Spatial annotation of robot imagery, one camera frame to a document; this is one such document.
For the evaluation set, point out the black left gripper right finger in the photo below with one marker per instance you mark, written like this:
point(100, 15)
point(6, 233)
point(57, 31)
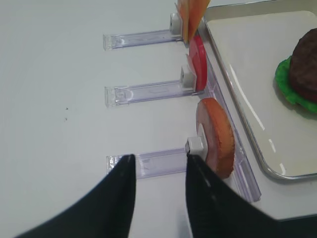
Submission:
point(216, 211)

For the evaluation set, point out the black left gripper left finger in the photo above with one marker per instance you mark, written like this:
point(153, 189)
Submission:
point(105, 212)

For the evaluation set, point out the round bread bun slice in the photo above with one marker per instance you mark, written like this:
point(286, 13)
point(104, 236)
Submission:
point(219, 135)

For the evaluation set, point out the green lettuce leaf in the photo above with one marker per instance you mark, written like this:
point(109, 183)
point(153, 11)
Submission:
point(282, 80)

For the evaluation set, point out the red tomato slice in rack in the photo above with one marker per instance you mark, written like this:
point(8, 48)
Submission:
point(197, 54)

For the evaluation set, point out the brown meat patty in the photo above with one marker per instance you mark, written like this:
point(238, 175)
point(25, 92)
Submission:
point(303, 67)

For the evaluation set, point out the orange cheese slice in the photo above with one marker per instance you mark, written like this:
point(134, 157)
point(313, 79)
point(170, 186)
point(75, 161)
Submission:
point(191, 13)

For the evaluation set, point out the white pusher block near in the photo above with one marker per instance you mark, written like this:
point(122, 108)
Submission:
point(195, 146)

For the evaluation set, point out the white pusher block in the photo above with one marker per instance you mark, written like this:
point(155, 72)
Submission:
point(175, 24)
point(195, 146)
point(188, 77)

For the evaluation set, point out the white pusher block middle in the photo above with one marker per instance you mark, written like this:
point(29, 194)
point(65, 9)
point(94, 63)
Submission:
point(188, 77)

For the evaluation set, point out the clear acrylic food rack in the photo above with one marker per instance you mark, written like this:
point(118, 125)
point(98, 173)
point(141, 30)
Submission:
point(173, 161)

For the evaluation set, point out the silver metal tray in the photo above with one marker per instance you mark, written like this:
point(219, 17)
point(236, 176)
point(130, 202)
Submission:
point(249, 41)

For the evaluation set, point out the white pusher block far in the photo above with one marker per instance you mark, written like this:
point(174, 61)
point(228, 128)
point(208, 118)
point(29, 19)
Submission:
point(175, 24)

